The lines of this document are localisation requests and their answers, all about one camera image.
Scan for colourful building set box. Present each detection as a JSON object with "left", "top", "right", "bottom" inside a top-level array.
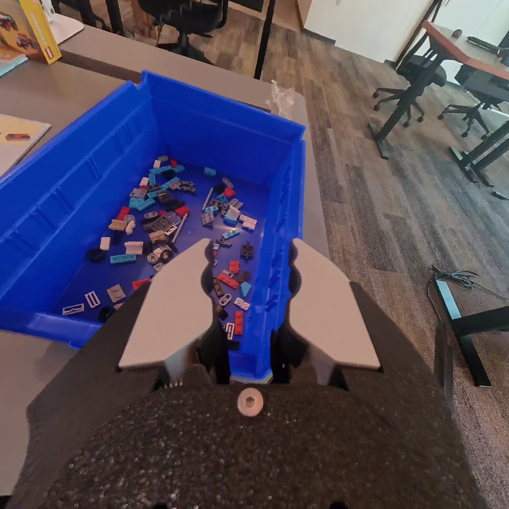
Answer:
[{"left": 0, "top": 0, "right": 63, "bottom": 65}]

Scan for wood-top desk with black legs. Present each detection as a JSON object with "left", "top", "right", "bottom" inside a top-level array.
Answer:
[{"left": 368, "top": 21, "right": 509, "bottom": 188}]

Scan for clear plastic bag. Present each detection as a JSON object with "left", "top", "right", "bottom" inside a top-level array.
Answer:
[{"left": 270, "top": 79, "right": 297, "bottom": 117}]

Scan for light blue closed booklet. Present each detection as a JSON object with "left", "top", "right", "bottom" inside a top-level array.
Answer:
[{"left": 0, "top": 53, "right": 29, "bottom": 78}]

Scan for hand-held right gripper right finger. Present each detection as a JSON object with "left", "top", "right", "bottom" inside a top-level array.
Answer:
[{"left": 271, "top": 238, "right": 382, "bottom": 385}]

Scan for black office chair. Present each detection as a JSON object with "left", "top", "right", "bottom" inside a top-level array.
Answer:
[
  {"left": 137, "top": 0, "right": 230, "bottom": 65},
  {"left": 373, "top": 54, "right": 447, "bottom": 129},
  {"left": 437, "top": 64, "right": 509, "bottom": 139}
]

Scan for black cables on floor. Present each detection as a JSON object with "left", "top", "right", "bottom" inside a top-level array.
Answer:
[{"left": 431, "top": 265, "right": 509, "bottom": 301}]

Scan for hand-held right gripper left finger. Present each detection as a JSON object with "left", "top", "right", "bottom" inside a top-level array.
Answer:
[{"left": 118, "top": 238, "right": 231, "bottom": 384}]

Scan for grey desk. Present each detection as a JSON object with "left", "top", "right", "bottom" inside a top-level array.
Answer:
[{"left": 0, "top": 25, "right": 331, "bottom": 495}]

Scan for pile of small toy bricks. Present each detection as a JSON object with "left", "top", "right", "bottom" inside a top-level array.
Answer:
[{"left": 62, "top": 155, "right": 264, "bottom": 339}]

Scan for white rounded board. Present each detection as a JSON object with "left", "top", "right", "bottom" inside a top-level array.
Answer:
[{"left": 50, "top": 12, "right": 85, "bottom": 45}]

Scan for black keyboard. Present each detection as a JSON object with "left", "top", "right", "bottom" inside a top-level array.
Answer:
[{"left": 466, "top": 35, "right": 501, "bottom": 53}]

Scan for open instruction booklet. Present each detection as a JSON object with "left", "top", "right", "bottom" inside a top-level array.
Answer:
[{"left": 0, "top": 113, "right": 52, "bottom": 176}]

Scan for blue plastic bin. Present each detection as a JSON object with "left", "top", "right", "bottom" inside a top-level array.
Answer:
[{"left": 0, "top": 71, "right": 308, "bottom": 384}]

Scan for black desk foot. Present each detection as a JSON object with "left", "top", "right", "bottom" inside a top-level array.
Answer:
[{"left": 435, "top": 278, "right": 509, "bottom": 389}]

